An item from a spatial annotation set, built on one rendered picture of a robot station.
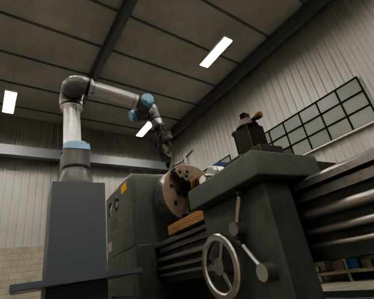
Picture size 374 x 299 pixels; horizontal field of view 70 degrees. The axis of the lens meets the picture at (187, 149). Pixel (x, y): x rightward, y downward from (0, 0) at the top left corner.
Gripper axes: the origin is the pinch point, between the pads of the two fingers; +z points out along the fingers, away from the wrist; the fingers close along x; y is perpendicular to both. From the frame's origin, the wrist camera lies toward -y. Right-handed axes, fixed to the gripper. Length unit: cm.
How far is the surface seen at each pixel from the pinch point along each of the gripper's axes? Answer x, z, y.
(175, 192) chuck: -17.1, 25.6, 18.2
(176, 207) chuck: -19.9, 32.9, 18.2
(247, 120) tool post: -17, 20, 78
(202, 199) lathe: -43, 38, 73
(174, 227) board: -31, 41, 30
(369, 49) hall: 740, -178, -63
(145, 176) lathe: -21.3, 9.1, 2.0
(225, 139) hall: 690, -218, -617
